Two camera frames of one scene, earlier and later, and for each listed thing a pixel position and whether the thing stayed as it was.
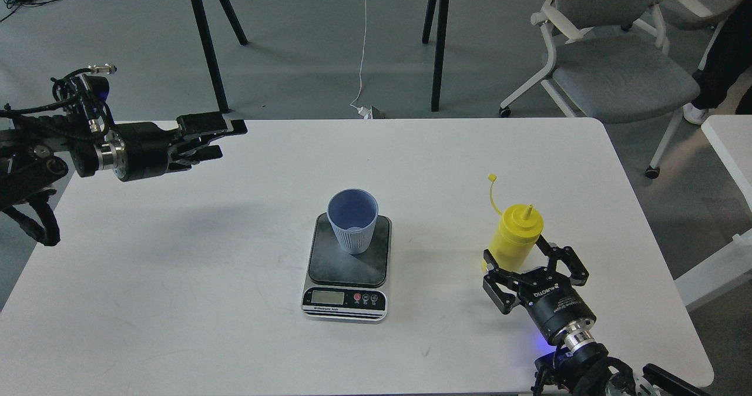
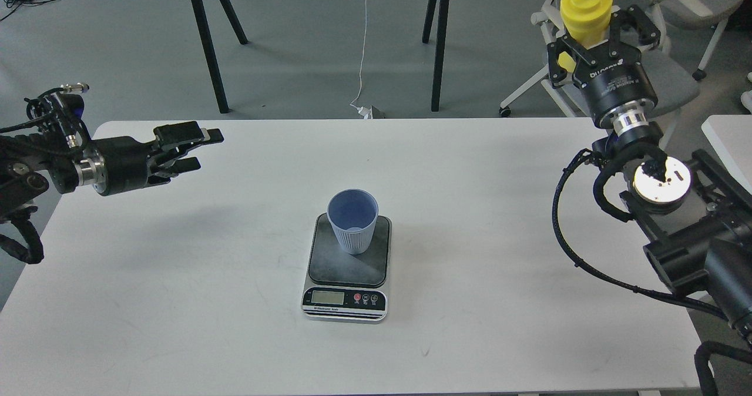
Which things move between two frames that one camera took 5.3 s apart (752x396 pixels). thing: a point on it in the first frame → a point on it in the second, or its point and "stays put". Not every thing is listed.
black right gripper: (550, 299) → (619, 79)
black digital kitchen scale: (347, 287) stays put
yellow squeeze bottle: (516, 234) → (586, 9)
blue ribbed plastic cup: (353, 213) stays put
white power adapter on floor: (367, 114) stays put
